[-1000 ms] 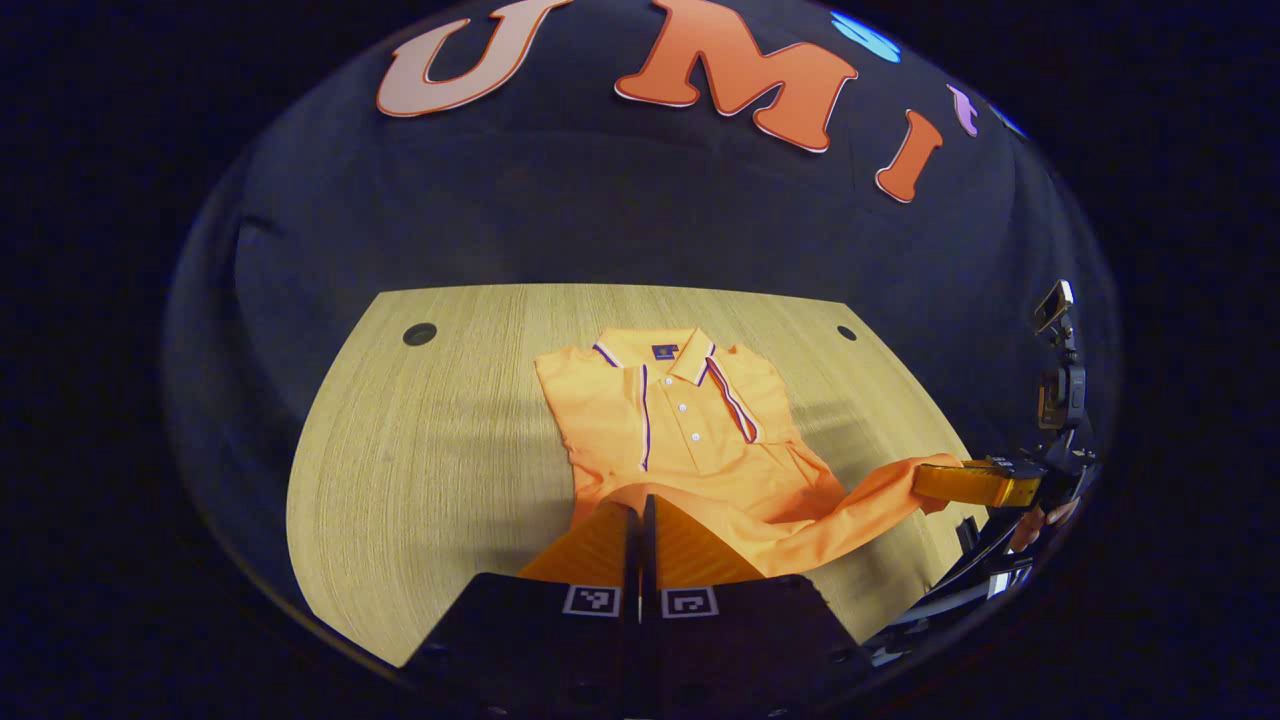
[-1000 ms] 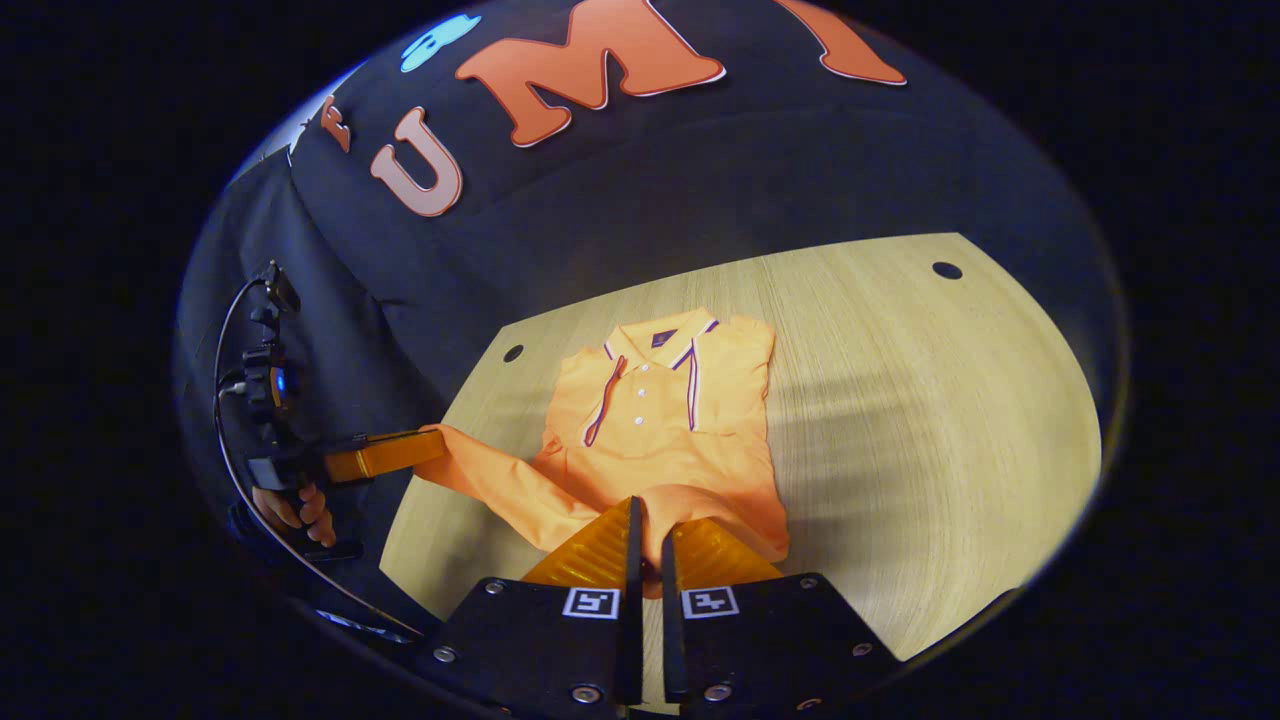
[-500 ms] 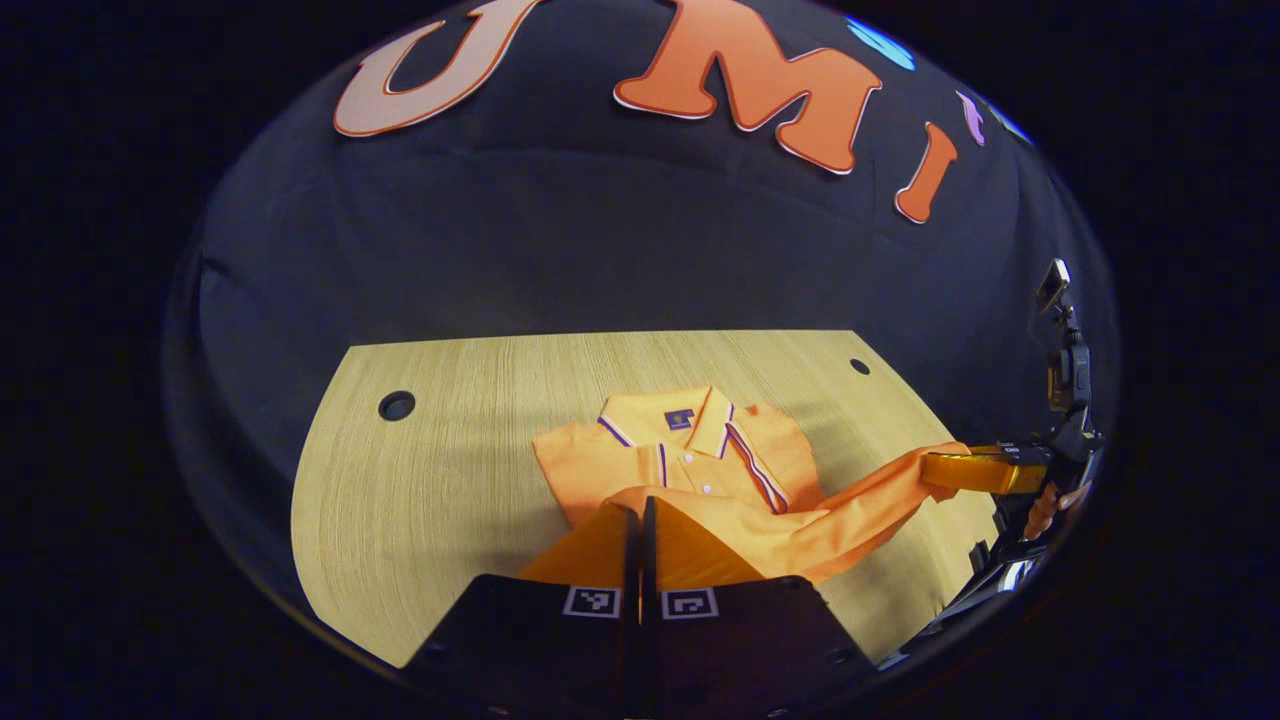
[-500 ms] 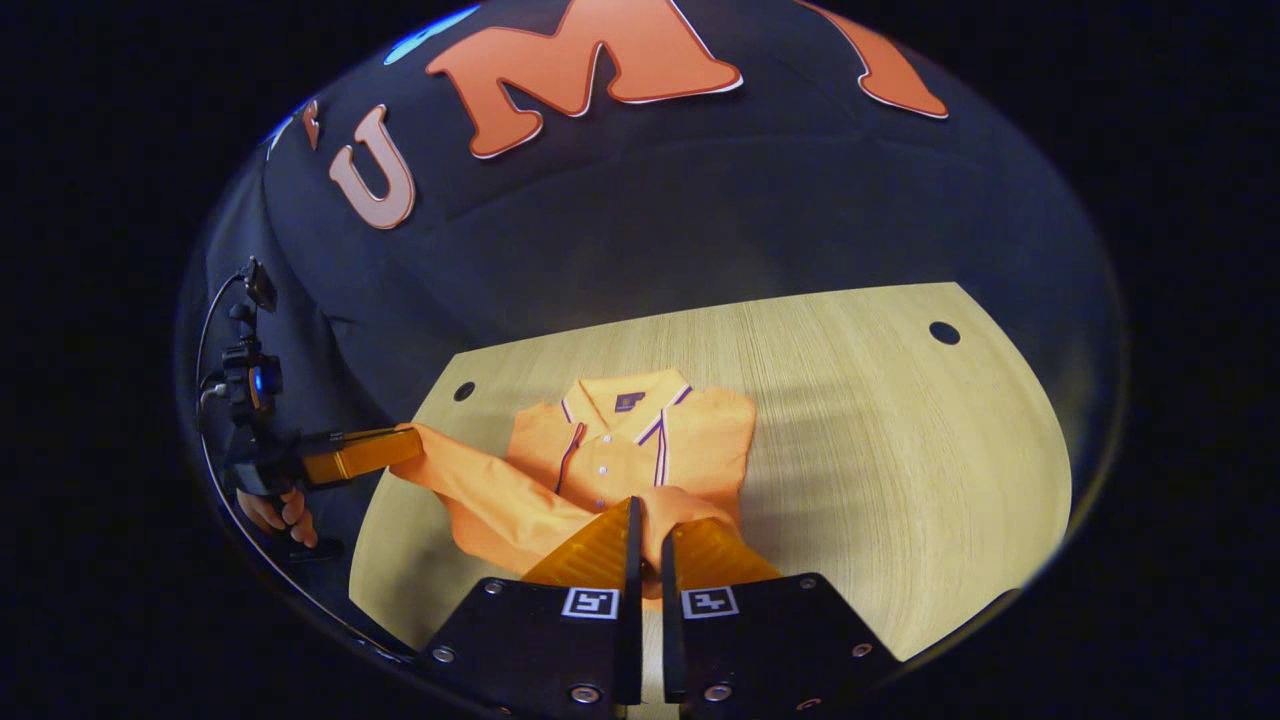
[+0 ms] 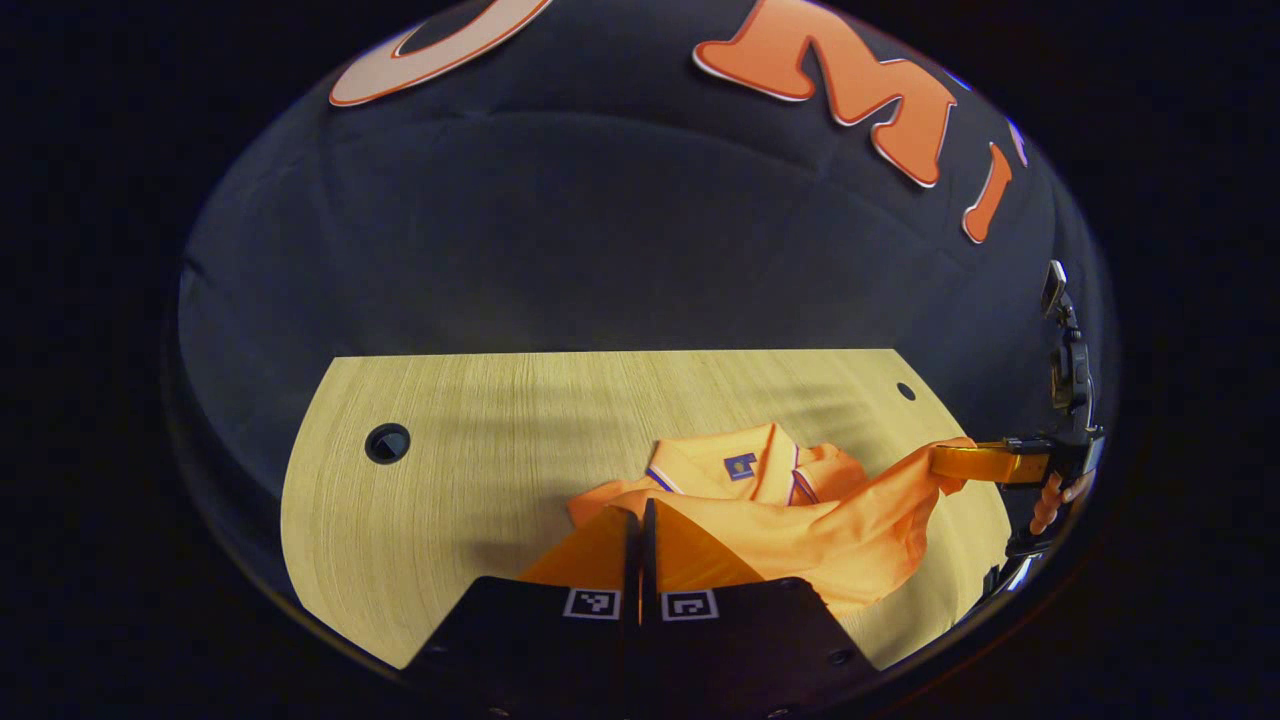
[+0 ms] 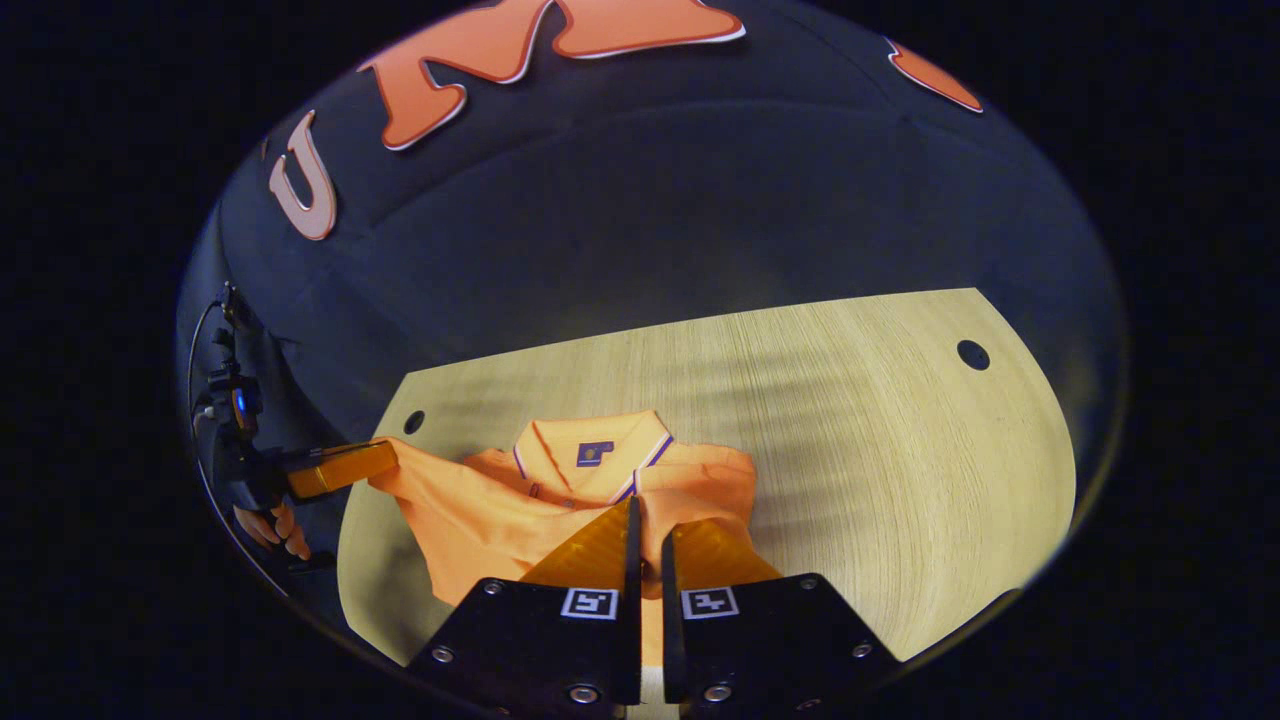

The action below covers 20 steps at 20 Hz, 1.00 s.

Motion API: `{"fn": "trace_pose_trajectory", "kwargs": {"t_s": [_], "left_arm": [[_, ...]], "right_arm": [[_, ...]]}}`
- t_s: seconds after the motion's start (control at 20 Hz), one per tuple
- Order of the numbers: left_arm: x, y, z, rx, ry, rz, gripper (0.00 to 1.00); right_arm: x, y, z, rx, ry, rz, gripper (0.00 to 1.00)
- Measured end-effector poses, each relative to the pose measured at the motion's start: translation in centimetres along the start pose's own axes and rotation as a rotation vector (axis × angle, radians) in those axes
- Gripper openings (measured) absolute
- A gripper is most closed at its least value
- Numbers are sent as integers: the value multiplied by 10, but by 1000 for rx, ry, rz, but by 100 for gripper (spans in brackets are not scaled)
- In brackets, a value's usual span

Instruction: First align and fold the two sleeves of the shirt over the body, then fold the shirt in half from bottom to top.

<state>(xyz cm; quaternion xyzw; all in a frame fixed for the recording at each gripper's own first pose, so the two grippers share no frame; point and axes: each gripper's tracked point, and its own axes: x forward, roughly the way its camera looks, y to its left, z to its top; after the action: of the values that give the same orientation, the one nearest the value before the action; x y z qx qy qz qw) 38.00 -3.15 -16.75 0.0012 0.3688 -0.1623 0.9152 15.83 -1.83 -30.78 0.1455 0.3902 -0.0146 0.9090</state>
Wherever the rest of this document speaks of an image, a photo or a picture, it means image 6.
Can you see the orange polo T-shirt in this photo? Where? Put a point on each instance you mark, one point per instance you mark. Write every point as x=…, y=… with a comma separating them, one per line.
x=480, y=510

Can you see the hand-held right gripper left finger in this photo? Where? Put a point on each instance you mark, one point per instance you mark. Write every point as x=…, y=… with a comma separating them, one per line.
x=634, y=570

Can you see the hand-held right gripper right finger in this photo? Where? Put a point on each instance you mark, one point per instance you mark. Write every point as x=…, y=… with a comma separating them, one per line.
x=667, y=600

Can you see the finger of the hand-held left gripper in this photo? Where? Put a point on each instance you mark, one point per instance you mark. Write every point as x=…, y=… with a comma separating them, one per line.
x=345, y=470

